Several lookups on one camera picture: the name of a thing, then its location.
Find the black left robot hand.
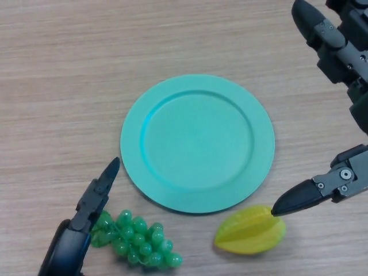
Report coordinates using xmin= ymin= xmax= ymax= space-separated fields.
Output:
xmin=38 ymin=156 xmax=121 ymax=276

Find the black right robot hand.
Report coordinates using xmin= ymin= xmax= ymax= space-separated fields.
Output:
xmin=271 ymin=0 xmax=368 ymax=217

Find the green grapes bunch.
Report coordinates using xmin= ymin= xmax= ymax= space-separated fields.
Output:
xmin=90 ymin=209 xmax=183 ymax=270

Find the round green plate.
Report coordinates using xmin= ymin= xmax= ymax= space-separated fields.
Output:
xmin=120 ymin=74 xmax=276 ymax=215

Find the yellow starfruit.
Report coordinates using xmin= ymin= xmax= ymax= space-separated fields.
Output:
xmin=213 ymin=204 xmax=287 ymax=256

